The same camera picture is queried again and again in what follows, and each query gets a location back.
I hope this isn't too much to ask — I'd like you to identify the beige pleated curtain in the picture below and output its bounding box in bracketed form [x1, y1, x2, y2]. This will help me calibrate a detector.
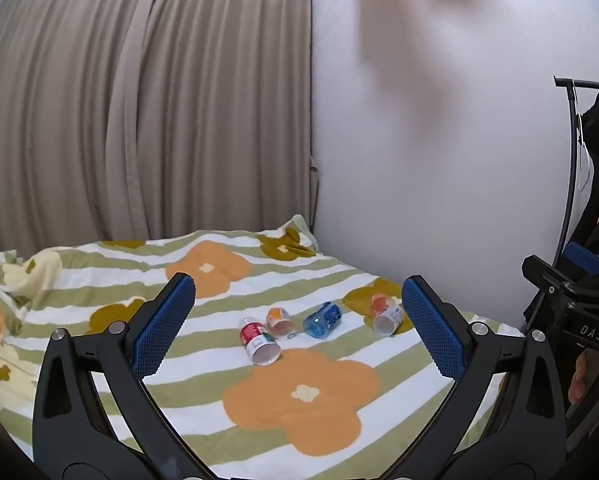
[0, 0, 317, 255]

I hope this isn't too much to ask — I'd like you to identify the blue plastic cup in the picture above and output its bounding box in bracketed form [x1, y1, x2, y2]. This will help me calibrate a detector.
[303, 301, 342, 339]

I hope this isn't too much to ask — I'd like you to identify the white orange printed cup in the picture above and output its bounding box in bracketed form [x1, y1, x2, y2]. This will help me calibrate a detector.
[371, 294, 405, 336]

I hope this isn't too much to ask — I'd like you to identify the orange clear plastic cup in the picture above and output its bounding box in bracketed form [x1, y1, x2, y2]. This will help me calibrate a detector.
[266, 307, 298, 339]

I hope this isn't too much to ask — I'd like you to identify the person's right hand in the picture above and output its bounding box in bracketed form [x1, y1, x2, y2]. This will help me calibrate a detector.
[567, 351, 589, 404]

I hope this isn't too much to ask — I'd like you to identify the floral striped blanket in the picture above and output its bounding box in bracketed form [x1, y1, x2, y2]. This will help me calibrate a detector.
[0, 216, 451, 479]

